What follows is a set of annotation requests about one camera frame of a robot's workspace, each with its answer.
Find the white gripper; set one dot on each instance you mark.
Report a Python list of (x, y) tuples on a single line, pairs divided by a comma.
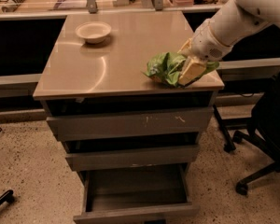
[(206, 44)]

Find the green rice chip bag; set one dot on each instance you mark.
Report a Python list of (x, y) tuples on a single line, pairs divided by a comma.
[(166, 67)]

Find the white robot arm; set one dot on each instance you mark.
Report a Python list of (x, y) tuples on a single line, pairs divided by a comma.
[(216, 36)]

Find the top drawer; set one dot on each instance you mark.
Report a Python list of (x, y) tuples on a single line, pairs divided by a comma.
[(130, 124)]

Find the drawer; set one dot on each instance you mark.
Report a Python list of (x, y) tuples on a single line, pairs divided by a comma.
[(130, 124), (131, 158), (140, 194)]

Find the grey drawer cabinet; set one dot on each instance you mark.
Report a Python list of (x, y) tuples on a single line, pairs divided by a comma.
[(87, 79)]

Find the middle drawer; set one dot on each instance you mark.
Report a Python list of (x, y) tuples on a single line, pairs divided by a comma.
[(131, 158)]

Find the bottom drawer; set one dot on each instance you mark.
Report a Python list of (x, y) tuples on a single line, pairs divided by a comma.
[(140, 194)]

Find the white bowl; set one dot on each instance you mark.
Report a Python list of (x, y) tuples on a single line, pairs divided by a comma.
[(93, 32)]

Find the black office chair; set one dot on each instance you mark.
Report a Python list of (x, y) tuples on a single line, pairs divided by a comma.
[(263, 132)]

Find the black chair leg left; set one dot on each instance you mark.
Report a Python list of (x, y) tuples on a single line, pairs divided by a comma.
[(7, 197)]

